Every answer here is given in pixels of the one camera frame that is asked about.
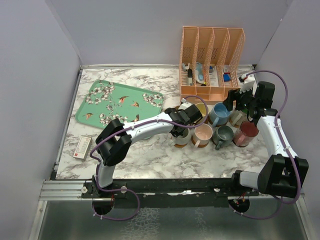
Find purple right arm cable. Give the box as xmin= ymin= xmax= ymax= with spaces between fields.
xmin=238 ymin=69 xmax=301 ymax=220

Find grey white mug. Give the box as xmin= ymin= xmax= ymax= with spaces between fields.
xmin=168 ymin=128 xmax=192 ymax=147

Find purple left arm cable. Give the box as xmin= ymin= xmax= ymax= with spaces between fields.
xmin=89 ymin=95 xmax=213 ymax=221

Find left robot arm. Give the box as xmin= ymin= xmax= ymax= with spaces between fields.
xmin=90 ymin=104 xmax=202 ymax=198

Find pink red mug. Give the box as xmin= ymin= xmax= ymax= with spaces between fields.
xmin=232 ymin=121 xmax=259 ymax=147

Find dark grey mug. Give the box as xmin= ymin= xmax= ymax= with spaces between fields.
xmin=211 ymin=125 xmax=234 ymax=151

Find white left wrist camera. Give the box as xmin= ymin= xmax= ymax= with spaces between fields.
xmin=178 ymin=98 xmax=193 ymax=110

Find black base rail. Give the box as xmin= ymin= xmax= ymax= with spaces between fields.
xmin=81 ymin=177 xmax=258 ymax=208

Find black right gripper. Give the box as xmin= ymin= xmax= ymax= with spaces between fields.
xmin=223 ymin=84 xmax=259 ymax=111

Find pale yellow mug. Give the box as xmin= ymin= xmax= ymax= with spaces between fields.
xmin=195 ymin=102 xmax=207 ymax=125

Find white red staples box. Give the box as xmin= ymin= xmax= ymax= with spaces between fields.
xmin=73 ymin=136 xmax=92 ymax=160

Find light orange wooden coaster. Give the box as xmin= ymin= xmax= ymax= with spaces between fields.
xmin=173 ymin=143 xmax=187 ymax=148

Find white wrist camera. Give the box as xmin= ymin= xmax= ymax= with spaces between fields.
xmin=239 ymin=74 xmax=257 ymax=95
xmin=178 ymin=98 xmax=193 ymax=110

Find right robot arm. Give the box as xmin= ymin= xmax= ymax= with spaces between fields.
xmin=223 ymin=81 xmax=309 ymax=199

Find peach plastic desk organizer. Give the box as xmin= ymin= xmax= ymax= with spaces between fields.
xmin=179 ymin=26 xmax=246 ymax=105

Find green floral tray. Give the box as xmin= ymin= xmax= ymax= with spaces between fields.
xmin=75 ymin=80 xmax=165 ymax=137

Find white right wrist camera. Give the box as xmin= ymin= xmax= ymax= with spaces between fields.
xmin=239 ymin=74 xmax=257 ymax=95

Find beige ceramic mug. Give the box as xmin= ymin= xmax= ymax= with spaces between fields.
xmin=184 ymin=95 xmax=202 ymax=105

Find green floral mug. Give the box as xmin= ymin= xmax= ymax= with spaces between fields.
xmin=229 ymin=109 xmax=247 ymax=128

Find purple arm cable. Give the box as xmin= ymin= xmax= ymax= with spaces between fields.
xmin=89 ymin=95 xmax=213 ymax=221
xmin=238 ymin=69 xmax=301 ymax=220

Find pale pink mug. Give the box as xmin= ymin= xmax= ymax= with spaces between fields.
xmin=191 ymin=123 xmax=213 ymax=148

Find light blue mug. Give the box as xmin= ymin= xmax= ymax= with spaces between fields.
xmin=209 ymin=102 xmax=231 ymax=128

